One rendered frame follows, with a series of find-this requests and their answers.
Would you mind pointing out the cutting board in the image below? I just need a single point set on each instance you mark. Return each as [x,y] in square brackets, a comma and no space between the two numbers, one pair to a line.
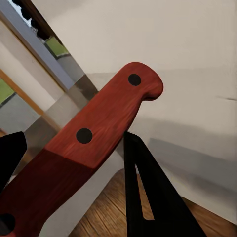
[106,217]

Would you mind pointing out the fixed window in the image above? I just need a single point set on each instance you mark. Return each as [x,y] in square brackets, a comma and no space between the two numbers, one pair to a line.
[32,30]

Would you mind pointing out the door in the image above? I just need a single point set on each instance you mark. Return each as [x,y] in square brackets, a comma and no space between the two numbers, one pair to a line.
[17,111]

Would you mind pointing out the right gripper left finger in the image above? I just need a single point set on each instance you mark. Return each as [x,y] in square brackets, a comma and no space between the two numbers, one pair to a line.
[12,149]

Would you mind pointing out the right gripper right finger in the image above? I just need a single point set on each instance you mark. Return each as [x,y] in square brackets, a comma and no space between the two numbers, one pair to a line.
[172,217]

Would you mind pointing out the parer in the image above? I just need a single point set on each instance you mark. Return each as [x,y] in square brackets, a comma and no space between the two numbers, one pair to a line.
[74,155]

